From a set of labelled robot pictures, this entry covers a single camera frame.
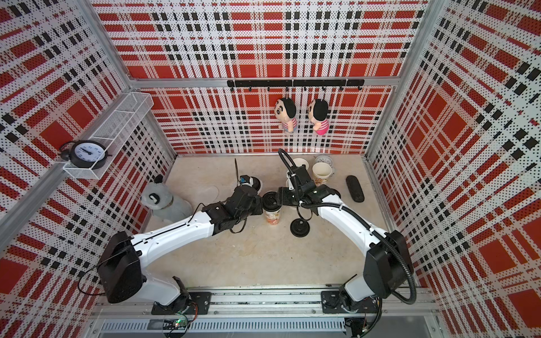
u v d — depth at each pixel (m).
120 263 0.41
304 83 0.88
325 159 1.15
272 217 0.85
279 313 0.73
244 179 0.73
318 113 0.96
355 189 1.05
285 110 0.91
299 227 0.91
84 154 0.64
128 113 0.78
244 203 0.62
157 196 0.80
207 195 1.04
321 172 0.93
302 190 0.62
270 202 0.80
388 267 0.42
